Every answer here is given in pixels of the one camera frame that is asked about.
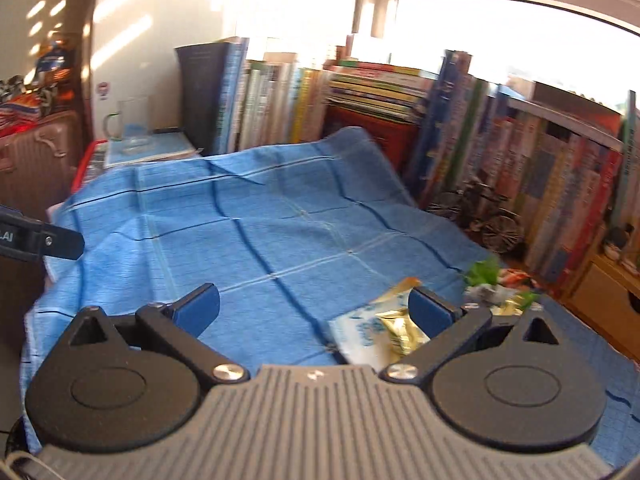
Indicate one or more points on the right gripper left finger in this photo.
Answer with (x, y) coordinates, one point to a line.
(173, 330)

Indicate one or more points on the left row of books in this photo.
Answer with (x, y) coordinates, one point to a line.
(274, 100)

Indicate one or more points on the blue checked cloth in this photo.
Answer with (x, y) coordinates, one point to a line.
(292, 236)

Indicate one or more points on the blue white paper wrapper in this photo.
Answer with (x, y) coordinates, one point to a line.
(360, 338)

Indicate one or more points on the glass mug green handle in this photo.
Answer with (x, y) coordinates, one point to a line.
(129, 126)

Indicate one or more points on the red box under books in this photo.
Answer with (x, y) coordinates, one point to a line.
(395, 139)

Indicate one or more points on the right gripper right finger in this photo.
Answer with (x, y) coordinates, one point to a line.
(452, 332)

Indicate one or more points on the wooden drawer organizer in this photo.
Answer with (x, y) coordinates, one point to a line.
(605, 296)

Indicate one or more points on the horizontal stack of books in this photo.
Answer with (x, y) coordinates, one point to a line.
(390, 92)

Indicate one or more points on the pink ribbed suitcase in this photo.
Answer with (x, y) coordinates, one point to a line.
(39, 164)

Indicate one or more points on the red tray with magazines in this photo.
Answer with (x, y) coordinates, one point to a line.
(104, 155)

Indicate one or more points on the miniature black bicycle model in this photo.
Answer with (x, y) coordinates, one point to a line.
(480, 210)

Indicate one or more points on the small doll figurine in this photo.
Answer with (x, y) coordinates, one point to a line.
(616, 240)

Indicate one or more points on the gold foil wrapper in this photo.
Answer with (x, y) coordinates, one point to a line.
(405, 335)

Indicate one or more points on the patterned ethnic fabric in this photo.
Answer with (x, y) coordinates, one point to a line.
(51, 90)

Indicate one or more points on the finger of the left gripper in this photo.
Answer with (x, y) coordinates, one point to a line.
(27, 239)

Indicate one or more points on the row of upright books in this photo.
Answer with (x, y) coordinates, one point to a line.
(566, 164)

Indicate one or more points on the large dark blue book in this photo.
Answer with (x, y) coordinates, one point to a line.
(201, 74)

